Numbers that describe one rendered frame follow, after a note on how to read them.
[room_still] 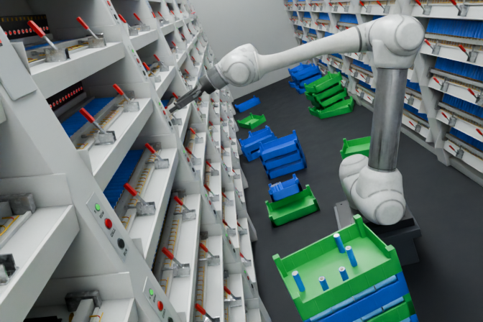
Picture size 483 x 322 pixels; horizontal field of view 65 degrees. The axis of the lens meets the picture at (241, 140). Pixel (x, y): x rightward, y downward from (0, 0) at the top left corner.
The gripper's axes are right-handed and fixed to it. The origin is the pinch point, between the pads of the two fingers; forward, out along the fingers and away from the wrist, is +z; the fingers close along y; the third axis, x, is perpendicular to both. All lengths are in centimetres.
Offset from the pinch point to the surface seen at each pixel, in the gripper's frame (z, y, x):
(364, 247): -36, -54, -60
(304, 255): -19, -51, -53
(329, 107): -74, 196, -112
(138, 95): -1.9, -27.8, 13.7
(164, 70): -2.4, 25.5, 12.5
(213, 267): 9, -46, -43
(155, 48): -2.1, 42.5, 22.5
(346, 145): -62, 111, -112
